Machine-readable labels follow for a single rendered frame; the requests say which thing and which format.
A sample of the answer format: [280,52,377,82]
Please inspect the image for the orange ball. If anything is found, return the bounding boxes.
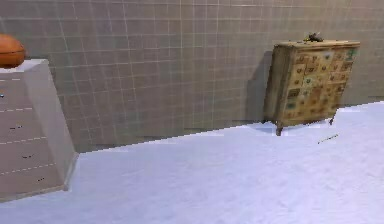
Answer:
[0,33,27,69]

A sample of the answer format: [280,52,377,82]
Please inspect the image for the small dark object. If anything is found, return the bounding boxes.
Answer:
[303,31,325,43]

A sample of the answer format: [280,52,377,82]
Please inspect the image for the wooden card catalog bureau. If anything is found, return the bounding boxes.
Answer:
[262,39,362,137]

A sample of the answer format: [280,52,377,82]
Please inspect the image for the thin dark stick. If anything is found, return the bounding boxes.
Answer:
[316,133,340,145]

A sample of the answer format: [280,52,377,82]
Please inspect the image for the pale pink chest of drawers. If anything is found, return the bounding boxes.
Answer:
[0,58,80,204]

